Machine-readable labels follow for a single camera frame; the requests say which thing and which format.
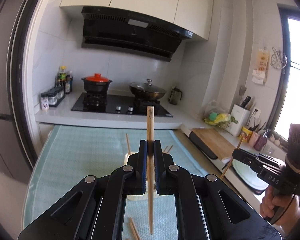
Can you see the black wok with glass lid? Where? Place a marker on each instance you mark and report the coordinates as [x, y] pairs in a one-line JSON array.
[[146, 91]]

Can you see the black gas stove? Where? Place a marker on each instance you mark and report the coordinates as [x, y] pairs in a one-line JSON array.
[[117, 104]]

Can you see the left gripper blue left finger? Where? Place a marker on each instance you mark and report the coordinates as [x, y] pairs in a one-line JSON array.
[[141, 167]]

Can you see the dark glass french press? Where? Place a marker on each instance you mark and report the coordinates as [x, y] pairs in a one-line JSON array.
[[175, 96]]

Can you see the white knife block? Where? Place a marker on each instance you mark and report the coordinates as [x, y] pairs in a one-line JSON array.
[[240, 116]]

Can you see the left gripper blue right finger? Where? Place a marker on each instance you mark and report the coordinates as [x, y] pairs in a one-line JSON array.
[[160, 169]]

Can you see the yellow snack packet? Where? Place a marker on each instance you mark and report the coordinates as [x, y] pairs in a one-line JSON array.
[[245, 134]]

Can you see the bag of green yellow vegetables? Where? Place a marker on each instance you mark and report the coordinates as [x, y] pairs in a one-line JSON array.
[[215, 115]]

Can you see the pale green pan lid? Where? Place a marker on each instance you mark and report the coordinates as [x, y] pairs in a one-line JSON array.
[[249, 177]]

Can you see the wall calendar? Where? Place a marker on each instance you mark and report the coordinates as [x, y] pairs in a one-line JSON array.
[[260, 70]]

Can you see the black range hood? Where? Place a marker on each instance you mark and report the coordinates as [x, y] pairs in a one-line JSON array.
[[131, 32]]

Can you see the wooden chopstick in holder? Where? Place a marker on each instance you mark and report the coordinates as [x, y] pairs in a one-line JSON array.
[[128, 144]]

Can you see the black pot with orange lid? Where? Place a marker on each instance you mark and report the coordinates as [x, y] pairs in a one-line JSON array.
[[96, 84]]

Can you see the light blue woven table mat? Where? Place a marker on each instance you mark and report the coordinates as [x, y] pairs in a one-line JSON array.
[[71, 153]]

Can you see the wooden cutting board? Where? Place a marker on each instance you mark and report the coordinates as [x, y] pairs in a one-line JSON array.
[[211, 143]]

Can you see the small white spice jar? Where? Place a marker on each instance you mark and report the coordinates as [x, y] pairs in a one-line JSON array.
[[44, 101]]

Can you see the spice jar rack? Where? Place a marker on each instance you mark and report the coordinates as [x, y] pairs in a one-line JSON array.
[[55, 96]]

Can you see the wooden chopstick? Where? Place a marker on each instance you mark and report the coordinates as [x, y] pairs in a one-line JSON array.
[[168, 149], [128, 144], [134, 229], [231, 160], [150, 165]]

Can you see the sauce bottles group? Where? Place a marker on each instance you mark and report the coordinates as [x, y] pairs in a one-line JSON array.
[[64, 79]]

